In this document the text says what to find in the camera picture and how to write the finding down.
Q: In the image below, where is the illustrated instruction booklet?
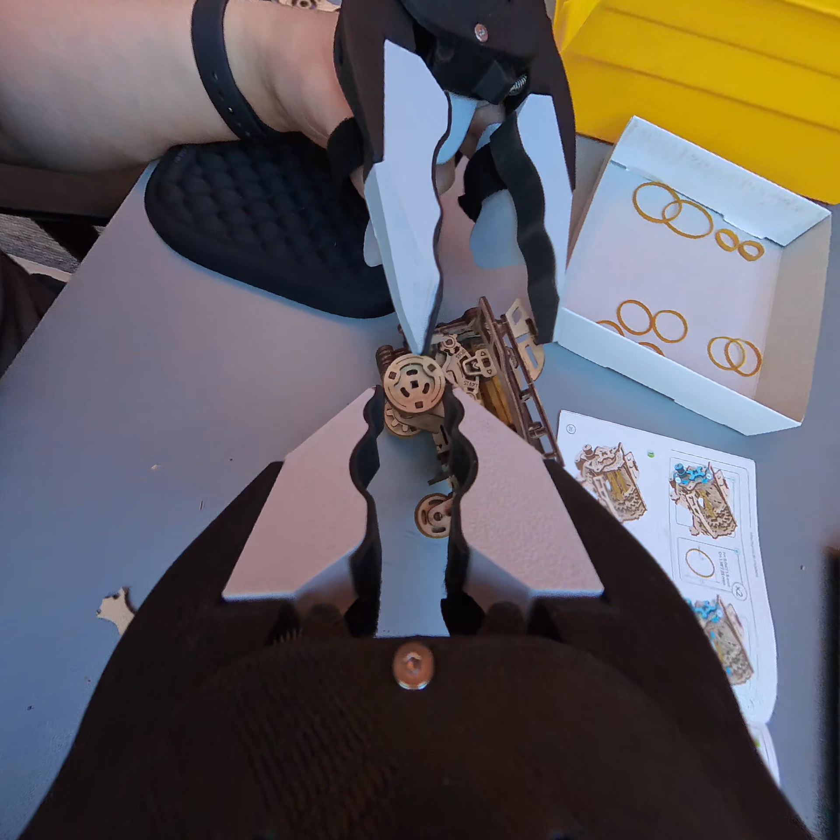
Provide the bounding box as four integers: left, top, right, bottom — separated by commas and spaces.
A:
556, 409, 783, 786

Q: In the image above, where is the black quilted cushion pad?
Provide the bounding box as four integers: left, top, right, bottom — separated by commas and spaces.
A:
143, 133, 396, 320

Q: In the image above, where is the white cardboard box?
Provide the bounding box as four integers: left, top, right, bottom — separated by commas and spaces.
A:
553, 116, 833, 437

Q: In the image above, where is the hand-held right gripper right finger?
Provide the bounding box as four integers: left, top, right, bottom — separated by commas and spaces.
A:
445, 387, 605, 637

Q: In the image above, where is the person's left hand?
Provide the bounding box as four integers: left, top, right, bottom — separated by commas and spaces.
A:
226, 0, 358, 151

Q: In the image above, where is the star-shaped wooden scrap piece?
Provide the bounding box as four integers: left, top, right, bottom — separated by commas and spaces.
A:
96, 587, 137, 635

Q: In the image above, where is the group of yellow rubber bands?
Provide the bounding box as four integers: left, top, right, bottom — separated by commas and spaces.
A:
596, 180, 767, 379

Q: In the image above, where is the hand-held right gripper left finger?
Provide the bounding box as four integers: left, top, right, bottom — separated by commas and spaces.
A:
222, 387, 385, 637

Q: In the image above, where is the round wooden wheel part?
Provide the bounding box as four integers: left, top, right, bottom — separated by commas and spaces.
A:
382, 352, 448, 416

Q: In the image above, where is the yellow plastic bin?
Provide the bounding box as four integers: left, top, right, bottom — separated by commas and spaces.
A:
553, 0, 840, 206

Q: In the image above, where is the wooden mechanical model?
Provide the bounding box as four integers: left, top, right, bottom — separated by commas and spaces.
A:
374, 296, 563, 540

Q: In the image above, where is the black wristband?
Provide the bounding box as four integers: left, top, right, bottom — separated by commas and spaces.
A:
191, 0, 287, 143

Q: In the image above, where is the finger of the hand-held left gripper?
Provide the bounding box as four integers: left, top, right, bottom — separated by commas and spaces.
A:
491, 94, 572, 347
363, 38, 455, 357

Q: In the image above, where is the person's left forearm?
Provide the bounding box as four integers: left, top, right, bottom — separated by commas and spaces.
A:
0, 0, 238, 174

